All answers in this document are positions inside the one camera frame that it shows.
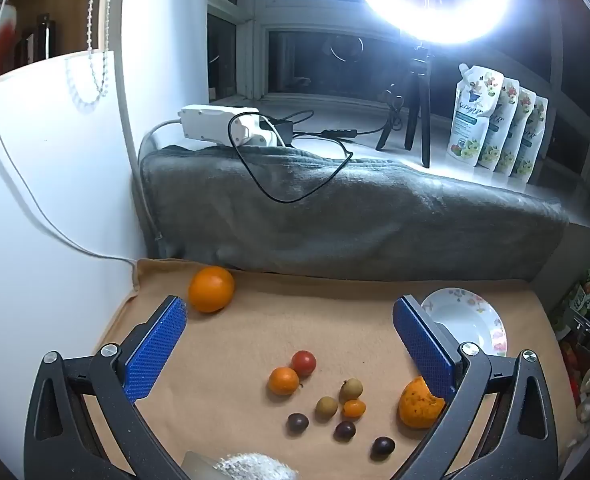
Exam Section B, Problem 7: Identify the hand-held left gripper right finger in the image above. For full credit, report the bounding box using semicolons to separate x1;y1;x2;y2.
392;295;558;480

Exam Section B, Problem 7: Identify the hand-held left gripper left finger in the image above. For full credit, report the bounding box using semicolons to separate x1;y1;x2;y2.
23;295;191;480

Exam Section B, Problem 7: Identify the large speckled orange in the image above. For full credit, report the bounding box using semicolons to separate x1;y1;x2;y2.
398;375;447;429

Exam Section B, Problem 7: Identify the floral white plate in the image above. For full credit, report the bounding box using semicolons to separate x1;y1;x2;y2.
419;287;508;358

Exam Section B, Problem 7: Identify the brown longan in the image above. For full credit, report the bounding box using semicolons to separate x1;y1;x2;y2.
315;396;339;422
339;378;364;403

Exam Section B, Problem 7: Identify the large smooth orange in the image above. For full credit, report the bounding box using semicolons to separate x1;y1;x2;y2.
188;266;236;314

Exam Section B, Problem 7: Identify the dark purple plum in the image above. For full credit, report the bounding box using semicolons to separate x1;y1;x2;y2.
370;436;396;460

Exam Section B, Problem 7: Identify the small red tomato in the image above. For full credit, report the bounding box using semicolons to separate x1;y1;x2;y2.
291;350;318;377

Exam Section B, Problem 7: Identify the small mandarin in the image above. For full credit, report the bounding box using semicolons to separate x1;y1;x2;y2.
268;367;301;396

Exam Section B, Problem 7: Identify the green snack packet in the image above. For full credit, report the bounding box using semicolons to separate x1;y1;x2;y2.
558;265;590;322

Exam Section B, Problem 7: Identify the tan blanket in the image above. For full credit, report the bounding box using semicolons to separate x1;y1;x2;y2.
92;258;576;480

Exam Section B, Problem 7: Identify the grey fleece blanket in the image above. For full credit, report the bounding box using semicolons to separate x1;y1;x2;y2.
140;145;571;282

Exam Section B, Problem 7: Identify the white floral refill pouch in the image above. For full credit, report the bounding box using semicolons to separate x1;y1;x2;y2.
495;87;537;177
478;77;521;171
510;96;548;183
448;63;505;167

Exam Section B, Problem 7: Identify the white power strip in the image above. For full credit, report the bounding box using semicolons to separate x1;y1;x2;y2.
180;104;288;148

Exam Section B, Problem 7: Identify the black power adapter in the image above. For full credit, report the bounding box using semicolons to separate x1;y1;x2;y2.
271;117;297;143

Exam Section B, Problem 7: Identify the thick white power cord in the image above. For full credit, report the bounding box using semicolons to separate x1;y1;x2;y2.
134;119;185;243

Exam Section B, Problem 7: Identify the black looped cable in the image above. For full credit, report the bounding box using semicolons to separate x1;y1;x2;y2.
227;110;353;204

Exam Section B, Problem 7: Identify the thin white cable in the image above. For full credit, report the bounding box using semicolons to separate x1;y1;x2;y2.
0;0;138;267

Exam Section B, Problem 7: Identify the black cable with inline switch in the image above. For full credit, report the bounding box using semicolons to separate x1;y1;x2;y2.
292;110;393;142

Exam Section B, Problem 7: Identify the ring light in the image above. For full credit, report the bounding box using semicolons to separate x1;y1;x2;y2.
347;0;518;45

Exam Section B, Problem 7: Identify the white bead chain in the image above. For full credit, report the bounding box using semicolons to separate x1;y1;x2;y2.
65;0;110;107

